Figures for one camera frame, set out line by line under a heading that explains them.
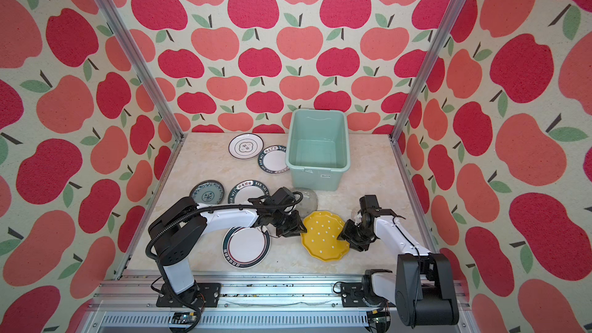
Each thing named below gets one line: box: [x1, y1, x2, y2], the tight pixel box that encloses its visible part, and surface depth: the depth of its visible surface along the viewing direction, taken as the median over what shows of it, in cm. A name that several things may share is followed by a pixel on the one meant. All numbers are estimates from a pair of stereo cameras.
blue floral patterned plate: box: [189, 179, 225, 206], surface depth 101 cm
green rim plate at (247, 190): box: [228, 179, 270, 206], surface depth 101 cm
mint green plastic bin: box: [285, 108, 351, 192], surface depth 112 cm
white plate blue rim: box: [228, 132, 265, 160], surface depth 118 cm
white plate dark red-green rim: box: [222, 226, 272, 270], surface depth 86 cm
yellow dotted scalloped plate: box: [300, 210, 350, 263], surface depth 87 cm
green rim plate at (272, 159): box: [257, 144, 290, 175], surface depth 114 cm
